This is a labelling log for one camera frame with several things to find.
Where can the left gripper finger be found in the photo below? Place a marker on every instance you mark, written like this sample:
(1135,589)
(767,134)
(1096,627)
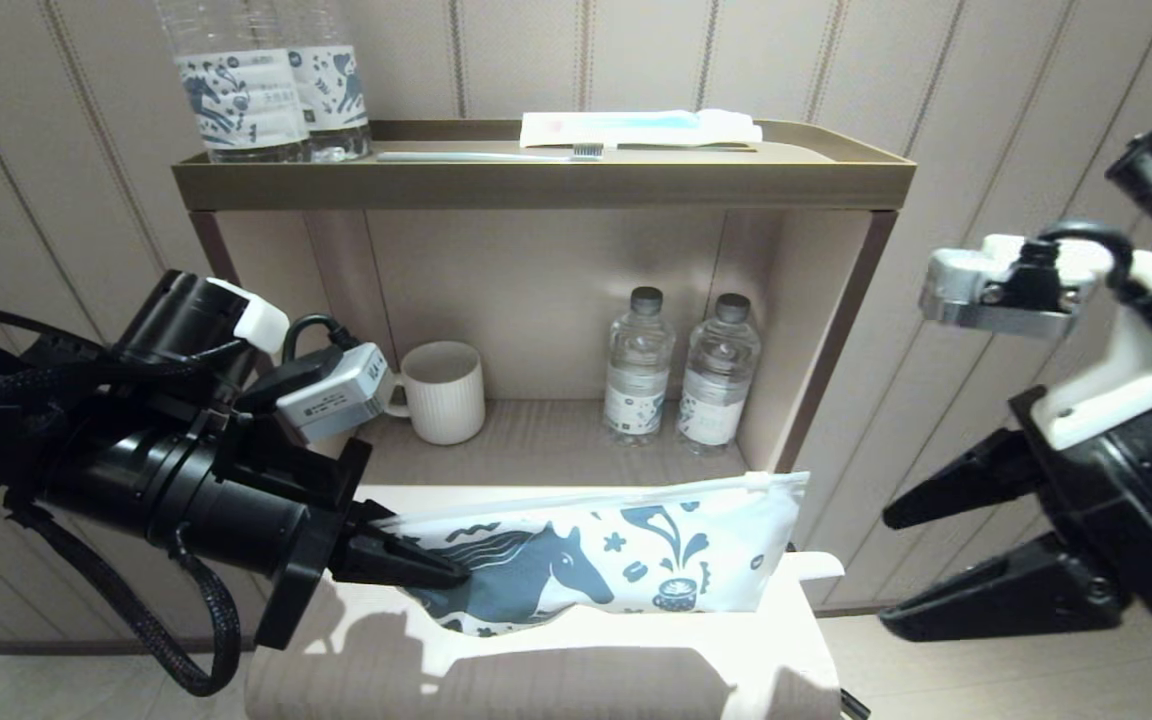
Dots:
(396,565)
(371,515)

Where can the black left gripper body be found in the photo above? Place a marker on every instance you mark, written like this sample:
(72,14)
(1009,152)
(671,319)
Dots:
(236,500)

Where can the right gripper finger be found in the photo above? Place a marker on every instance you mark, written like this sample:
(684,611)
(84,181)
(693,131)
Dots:
(986,475)
(1026,590)

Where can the white blue horse pouch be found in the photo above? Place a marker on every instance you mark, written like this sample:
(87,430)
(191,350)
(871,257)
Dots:
(636,560)

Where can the white ribbed ceramic mug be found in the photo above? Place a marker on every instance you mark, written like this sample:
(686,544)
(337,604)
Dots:
(446,395)

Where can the black caster wheel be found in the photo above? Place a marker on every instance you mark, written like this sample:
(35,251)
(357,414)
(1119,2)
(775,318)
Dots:
(851,707)

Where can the beige wooden shelf cabinet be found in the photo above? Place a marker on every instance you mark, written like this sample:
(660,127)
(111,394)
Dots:
(536,290)

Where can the small clear water bottle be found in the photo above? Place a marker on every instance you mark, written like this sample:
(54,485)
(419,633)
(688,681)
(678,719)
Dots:
(636,380)
(718,390)

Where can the pale blue toothbrush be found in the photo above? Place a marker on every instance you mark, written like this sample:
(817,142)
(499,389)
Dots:
(476,156)

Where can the large clear water bottle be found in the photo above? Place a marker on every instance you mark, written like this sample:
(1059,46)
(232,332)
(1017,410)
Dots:
(241,100)
(336,90)

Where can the white blue toothpaste packet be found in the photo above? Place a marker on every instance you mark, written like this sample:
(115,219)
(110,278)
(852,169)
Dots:
(636,128)

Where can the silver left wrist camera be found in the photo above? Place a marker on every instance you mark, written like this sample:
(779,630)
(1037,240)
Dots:
(336,395)

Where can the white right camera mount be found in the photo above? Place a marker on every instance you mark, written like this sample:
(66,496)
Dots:
(1136,380)

